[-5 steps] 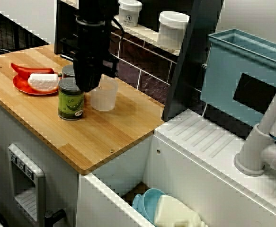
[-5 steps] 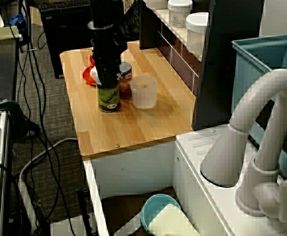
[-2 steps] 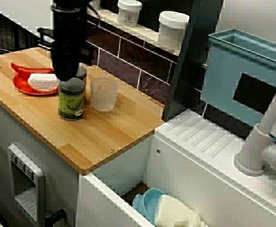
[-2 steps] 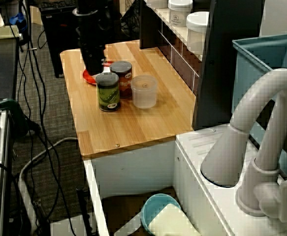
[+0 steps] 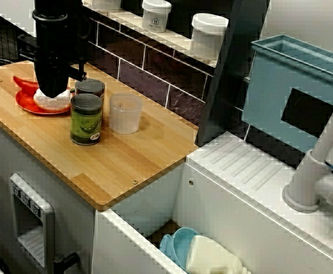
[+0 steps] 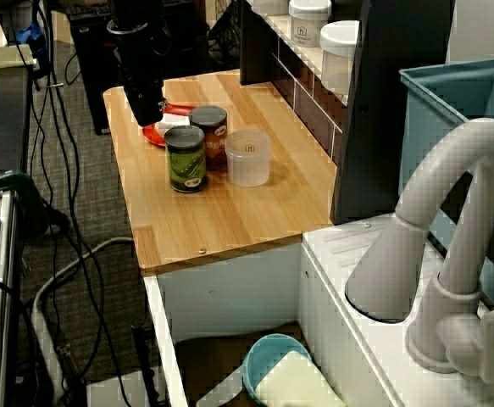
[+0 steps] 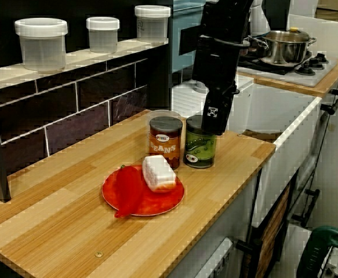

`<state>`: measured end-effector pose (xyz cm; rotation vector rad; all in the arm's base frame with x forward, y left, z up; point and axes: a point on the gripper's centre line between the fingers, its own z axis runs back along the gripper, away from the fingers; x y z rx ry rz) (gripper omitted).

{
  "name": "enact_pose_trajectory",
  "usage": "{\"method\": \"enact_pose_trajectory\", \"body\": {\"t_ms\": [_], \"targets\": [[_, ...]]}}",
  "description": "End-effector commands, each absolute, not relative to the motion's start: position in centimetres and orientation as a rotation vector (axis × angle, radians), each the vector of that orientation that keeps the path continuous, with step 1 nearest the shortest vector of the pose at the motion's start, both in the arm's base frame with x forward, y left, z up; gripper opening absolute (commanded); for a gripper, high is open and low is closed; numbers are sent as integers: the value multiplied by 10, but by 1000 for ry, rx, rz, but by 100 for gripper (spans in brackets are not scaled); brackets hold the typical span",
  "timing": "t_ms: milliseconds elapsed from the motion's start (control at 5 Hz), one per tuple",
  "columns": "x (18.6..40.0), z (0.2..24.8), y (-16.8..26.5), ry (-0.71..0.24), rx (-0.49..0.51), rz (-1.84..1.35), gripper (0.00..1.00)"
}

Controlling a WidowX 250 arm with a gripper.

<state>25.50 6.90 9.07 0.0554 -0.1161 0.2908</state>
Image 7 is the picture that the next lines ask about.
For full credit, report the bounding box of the white sink unit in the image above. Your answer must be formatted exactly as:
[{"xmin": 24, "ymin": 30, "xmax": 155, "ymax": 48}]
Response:
[{"xmin": 170, "ymin": 71, "xmax": 323, "ymax": 203}]

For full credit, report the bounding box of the steel cooking pot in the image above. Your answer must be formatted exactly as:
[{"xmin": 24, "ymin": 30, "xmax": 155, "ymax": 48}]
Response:
[{"xmin": 247, "ymin": 34, "xmax": 317, "ymax": 65}]

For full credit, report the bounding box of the black cabinet handle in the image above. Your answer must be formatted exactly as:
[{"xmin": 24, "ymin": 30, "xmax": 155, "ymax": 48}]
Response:
[
  {"xmin": 292, "ymin": 189, "xmax": 321, "ymax": 227},
  {"xmin": 320, "ymin": 89, "xmax": 338, "ymax": 116},
  {"xmin": 235, "ymin": 239, "xmax": 264, "ymax": 278}
]

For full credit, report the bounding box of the grey ice dispenser panel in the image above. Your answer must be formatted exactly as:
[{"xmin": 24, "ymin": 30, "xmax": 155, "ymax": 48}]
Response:
[{"xmin": 202, "ymin": 237, "xmax": 236, "ymax": 278}]

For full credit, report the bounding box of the large white-lidded plastic jar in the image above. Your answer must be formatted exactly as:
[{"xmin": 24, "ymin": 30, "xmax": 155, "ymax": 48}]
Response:
[
  {"xmin": 134, "ymin": 5, "xmax": 172, "ymax": 44},
  {"xmin": 14, "ymin": 17, "xmax": 68, "ymax": 72}
]

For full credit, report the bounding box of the small white-lidded plastic jar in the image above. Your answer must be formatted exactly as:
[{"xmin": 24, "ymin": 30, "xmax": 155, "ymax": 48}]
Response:
[{"xmin": 86, "ymin": 16, "xmax": 121, "ymax": 54}]

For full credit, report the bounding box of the beans can orange label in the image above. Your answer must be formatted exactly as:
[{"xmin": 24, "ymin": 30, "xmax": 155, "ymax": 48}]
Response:
[{"xmin": 148, "ymin": 116, "xmax": 184, "ymax": 171}]

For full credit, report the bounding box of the translucent plastic cup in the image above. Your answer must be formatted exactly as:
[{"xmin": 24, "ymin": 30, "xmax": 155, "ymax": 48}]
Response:
[{"xmin": 146, "ymin": 109, "xmax": 183, "ymax": 137}]

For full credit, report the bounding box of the black tiled backsplash shelf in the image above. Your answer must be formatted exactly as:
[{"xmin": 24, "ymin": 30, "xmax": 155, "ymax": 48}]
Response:
[{"xmin": 0, "ymin": 0, "xmax": 174, "ymax": 203}]

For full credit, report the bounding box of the black stove grate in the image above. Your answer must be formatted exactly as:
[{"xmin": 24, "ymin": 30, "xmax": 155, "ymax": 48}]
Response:
[{"xmin": 237, "ymin": 54, "xmax": 313, "ymax": 76}]

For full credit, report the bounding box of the red plate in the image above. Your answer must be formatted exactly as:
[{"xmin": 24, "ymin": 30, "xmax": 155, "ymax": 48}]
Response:
[{"xmin": 101, "ymin": 164, "xmax": 186, "ymax": 217}]

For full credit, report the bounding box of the wood panel black frame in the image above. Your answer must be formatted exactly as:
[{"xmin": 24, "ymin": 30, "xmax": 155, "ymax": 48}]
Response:
[{"xmin": 254, "ymin": 170, "xmax": 299, "ymax": 278}]

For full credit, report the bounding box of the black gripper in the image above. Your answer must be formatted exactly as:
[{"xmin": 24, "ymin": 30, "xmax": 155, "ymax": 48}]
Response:
[{"xmin": 191, "ymin": 36, "xmax": 245, "ymax": 136}]

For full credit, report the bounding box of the peas can green label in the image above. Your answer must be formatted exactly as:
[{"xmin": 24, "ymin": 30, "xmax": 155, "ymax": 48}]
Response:
[{"xmin": 184, "ymin": 115, "xmax": 217, "ymax": 169}]

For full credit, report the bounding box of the red chili pepper toy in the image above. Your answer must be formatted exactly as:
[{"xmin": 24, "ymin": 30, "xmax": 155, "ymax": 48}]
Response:
[{"xmin": 114, "ymin": 164, "xmax": 145, "ymax": 218}]

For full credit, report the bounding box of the white toy stove top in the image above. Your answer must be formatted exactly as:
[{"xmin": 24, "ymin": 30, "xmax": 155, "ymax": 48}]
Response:
[{"xmin": 235, "ymin": 52, "xmax": 338, "ymax": 87}]

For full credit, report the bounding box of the white and orange sushi toy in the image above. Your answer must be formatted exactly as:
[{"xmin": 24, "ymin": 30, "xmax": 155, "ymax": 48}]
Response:
[{"xmin": 141, "ymin": 155, "xmax": 177, "ymax": 194}]

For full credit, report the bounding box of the steel pot lid yellow knob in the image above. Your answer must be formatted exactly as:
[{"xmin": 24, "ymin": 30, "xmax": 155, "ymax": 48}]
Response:
[{"xmin": 260, "ymin": 27, "xmax": 311, "ymax": 44}]

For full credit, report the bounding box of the white cabinet with dispenser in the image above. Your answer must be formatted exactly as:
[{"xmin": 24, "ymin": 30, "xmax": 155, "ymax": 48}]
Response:
[{"xmin": 168, "ymin": 170, "xmax": 262, "ymax": 278}]

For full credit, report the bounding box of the grey toy faucet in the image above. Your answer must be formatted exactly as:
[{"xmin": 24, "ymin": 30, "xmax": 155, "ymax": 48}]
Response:
[{"xmin": 192, "ymin": 0, "xmax": 271, "ymax": 94}]

